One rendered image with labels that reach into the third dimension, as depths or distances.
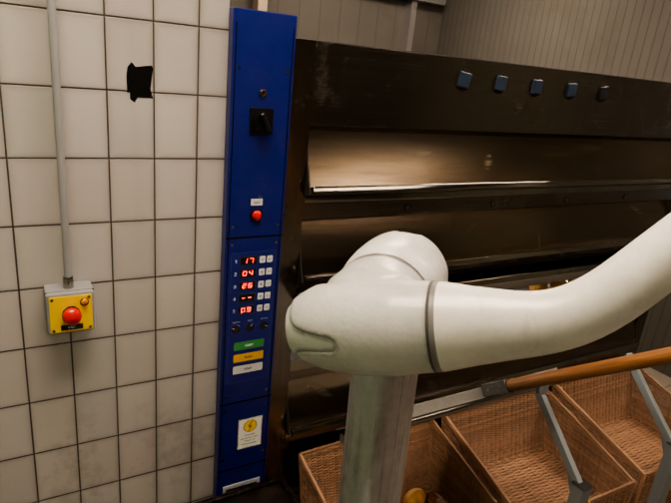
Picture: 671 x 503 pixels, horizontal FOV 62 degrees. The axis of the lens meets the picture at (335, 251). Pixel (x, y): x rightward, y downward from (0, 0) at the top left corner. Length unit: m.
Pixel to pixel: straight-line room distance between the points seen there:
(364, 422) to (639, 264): 0.45
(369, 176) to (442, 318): 1.08
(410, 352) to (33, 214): 1.00
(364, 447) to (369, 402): 0.08
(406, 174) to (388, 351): 1.15
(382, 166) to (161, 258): 0.67
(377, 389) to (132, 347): 0.87
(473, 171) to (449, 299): 1.30
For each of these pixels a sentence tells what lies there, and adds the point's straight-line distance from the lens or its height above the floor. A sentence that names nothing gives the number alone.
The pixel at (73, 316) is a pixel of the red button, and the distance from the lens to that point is 1.38.
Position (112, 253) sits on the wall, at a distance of 1.44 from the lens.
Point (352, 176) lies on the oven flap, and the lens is 1.60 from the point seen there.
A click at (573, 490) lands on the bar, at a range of 1.94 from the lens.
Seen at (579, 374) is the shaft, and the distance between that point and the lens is 1.32.
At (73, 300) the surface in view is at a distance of 1.40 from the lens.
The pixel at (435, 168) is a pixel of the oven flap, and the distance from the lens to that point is 1.77.
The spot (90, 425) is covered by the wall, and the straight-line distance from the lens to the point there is 1.66.
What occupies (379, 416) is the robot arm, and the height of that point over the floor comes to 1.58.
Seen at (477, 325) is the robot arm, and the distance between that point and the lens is 0.59.
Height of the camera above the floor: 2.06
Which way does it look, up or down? 19 degrees down
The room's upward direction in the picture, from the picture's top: 6 degrees clockwise
